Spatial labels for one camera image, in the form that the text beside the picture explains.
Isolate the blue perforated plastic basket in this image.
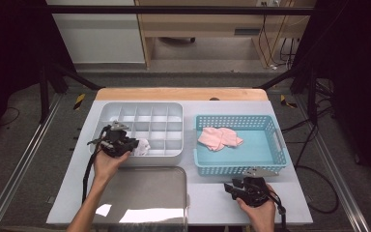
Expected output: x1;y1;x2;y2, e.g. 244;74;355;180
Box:
192;114;293;178

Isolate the black metal stand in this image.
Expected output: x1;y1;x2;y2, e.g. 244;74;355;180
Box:
38;61;105;125
257;61;320;125

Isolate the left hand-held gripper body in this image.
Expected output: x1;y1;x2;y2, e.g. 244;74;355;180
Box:
88;120;131;159

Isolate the yellow black striped tape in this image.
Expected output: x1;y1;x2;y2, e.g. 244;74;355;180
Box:
72;93;87;111
279;94;298;109

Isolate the translucent grey box lid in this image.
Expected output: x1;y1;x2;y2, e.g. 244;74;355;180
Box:
91;166;188;232

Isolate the wooden desk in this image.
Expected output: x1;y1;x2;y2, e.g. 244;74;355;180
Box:
134;0;317;70

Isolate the aluminium frame rail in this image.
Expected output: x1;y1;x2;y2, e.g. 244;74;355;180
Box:
294;95;371;232
0;93;64;232

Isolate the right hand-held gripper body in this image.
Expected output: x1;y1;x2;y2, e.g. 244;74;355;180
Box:
237;167;279;208

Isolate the pink sock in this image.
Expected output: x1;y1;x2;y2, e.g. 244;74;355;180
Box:
218;128;244;148
197;127;226;152

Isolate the person's left hand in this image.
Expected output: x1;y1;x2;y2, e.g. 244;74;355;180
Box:
93;149;132;186

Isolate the white divided storage box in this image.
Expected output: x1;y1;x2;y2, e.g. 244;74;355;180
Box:
89;101;185;167

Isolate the black horizontal frame bar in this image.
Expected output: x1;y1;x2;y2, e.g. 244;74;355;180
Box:
46;5;317;16

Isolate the white power strip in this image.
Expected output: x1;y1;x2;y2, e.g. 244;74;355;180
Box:
257;0;291;8

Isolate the right hand-held gripper cable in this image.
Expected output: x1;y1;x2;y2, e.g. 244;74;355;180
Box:
267;189;289;232

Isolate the black curtain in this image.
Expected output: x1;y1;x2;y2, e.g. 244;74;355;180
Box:
293;0;371;188
0;0;78;153

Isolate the black floor cable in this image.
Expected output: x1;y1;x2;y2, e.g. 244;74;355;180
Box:
281;105;340;215

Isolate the person's right hand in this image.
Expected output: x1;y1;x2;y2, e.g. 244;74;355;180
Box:
236;185;277;232

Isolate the pale grey table mat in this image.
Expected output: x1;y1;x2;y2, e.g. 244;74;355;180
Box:
46;100;314;226

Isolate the yellow cable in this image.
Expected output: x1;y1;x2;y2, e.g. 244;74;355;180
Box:
262;0;296;67

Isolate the white cabinet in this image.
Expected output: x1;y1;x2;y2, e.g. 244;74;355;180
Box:
46;0;147;65

